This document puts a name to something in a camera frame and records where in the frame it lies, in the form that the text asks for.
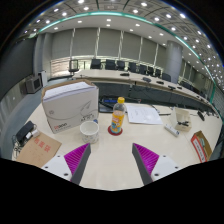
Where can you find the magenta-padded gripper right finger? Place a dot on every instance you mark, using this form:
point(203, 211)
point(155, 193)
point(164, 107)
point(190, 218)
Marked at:
point(147, 159)

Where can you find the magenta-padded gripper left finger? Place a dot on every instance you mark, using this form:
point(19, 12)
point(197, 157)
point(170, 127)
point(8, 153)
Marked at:
point(77, 159)

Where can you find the yellow-capped clear drink bottle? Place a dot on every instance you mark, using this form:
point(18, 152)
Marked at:
point(117, 118)

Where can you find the white printed cup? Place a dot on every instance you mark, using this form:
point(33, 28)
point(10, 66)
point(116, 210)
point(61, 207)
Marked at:
point(89, 132)

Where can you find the white power strip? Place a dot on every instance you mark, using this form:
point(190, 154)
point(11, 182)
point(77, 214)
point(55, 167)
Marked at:
point(171, 130)

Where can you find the brown paper envelope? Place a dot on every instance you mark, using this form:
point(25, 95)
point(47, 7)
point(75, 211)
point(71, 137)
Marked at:
point(39, 148)

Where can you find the flat round red coaster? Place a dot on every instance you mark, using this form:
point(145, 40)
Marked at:
point(110, 132)

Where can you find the white printed paper sheet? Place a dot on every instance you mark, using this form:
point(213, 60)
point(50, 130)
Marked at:
point(143, 114)

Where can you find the white copy paper box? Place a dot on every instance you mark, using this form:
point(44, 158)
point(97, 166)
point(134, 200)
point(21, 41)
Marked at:
point(68, 106)

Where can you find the open white cardboard box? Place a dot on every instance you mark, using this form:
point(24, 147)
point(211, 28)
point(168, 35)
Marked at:
point(180, 116)

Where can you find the red cardboard box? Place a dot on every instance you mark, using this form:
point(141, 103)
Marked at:
point(201, 146)

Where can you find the black pouch with keys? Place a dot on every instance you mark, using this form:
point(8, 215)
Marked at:
point(25, 131)

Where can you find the long curved conference desk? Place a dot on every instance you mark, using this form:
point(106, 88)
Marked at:
point(140, 80)

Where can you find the grey box-shaped monitor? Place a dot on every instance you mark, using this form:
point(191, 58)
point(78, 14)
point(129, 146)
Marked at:
point(33, 84)

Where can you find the row of black office chairs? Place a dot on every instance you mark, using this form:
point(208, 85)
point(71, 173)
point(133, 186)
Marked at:
point(110, 64)

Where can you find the ceiling lights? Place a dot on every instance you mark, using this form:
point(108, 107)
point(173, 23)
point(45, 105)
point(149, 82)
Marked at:
point(108, 20)

